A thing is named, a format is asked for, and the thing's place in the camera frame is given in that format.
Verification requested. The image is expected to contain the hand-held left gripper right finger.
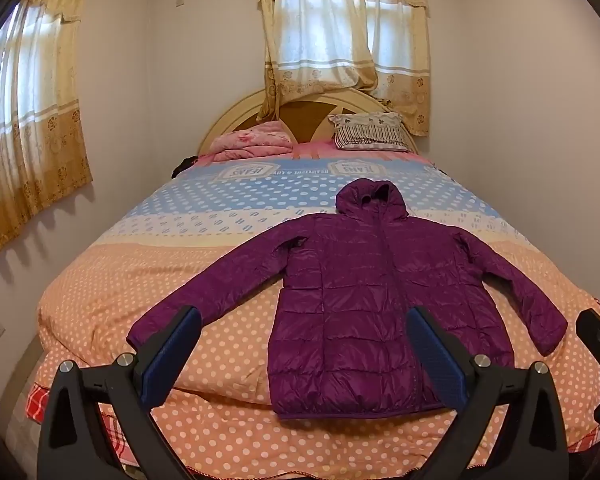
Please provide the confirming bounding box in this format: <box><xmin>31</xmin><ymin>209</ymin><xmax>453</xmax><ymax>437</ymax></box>
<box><xmin>409</xmin><ymin>305</ymin><xmax>576</xmax><ymax>480</ymax></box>

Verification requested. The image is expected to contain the short beige floral curtain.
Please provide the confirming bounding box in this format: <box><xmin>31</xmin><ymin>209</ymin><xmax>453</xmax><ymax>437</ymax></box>
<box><xmin>255</xmin><ymin>0</ymin><xmax>432</xmax><ymax>137</ymax></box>

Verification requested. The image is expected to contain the long beige floral curtain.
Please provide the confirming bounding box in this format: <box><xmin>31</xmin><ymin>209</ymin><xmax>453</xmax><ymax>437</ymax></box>
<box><xmin>0</xmin><ymin>0</ymin><xmax>93</xmax><ymax>268</ymax></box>

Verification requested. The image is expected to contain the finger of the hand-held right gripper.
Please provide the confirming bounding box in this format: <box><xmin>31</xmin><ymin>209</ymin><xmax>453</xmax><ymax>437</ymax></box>
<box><xmin>576</xmin><ymin>308</ymin><xmax>600</xmax><ymax>368</ymax></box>

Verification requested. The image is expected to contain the striped ruffled pillow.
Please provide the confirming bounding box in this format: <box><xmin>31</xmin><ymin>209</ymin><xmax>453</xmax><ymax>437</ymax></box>
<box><xmin>328</xmin><ymin>111</ymin><xmax>411</xmax><ymax>152</ymax></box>

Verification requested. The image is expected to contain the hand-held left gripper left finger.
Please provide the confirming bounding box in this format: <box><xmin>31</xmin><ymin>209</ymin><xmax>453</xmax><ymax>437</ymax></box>
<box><xmin>37</xmin><ymin>305</ymin><xmax>203</xmax><ymax>480</ymax></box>

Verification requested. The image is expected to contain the cream wooden headboard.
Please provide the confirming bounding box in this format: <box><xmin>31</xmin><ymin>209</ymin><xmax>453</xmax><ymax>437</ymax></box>
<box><xmin>197</xmin><ymin>87</ymin><xmax>421</xmax><ymax>156</ymax></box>

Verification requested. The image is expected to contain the purple hooded puffer jacket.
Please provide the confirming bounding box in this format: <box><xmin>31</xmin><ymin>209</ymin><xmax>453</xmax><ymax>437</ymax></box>
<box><xmin>127</xmin><ymin>177</ymin><xmax>568</xmax><ymax>421</ymax></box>

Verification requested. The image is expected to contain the red plaid bed sheet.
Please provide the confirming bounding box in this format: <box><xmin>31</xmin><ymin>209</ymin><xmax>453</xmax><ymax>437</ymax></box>
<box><xmin>25</xmin><ymin>382</ymin><xmax>146</xmax><ymax>466</ymax></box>

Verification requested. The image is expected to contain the polka dot bedspread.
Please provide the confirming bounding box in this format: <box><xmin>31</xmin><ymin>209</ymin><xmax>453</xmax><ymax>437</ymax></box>
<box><xmin>27</xmin><ymin>140</ymin><xmax>600</xmax><ymax>480</ymax></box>

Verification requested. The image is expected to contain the folded pink blanket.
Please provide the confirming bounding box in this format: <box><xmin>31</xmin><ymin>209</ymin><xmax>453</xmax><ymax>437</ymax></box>
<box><xmin>207</xmin><ymin>121</ymin><xmax>295</xmax><ymax>163</ymax></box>

